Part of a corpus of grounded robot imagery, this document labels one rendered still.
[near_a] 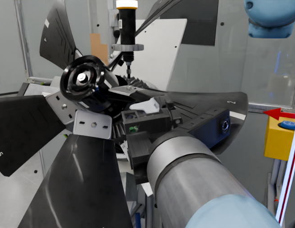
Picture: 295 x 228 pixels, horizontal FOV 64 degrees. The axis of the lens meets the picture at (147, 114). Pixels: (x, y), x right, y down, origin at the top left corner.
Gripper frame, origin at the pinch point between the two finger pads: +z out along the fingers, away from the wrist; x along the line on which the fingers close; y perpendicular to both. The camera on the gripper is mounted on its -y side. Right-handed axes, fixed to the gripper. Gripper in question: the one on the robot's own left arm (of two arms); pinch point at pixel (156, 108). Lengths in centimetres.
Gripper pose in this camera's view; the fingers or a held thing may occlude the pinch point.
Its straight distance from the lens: 46.0
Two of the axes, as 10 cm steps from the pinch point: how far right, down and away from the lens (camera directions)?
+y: -9.8, 1.6, -1.4
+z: -1.9, -3.2, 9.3
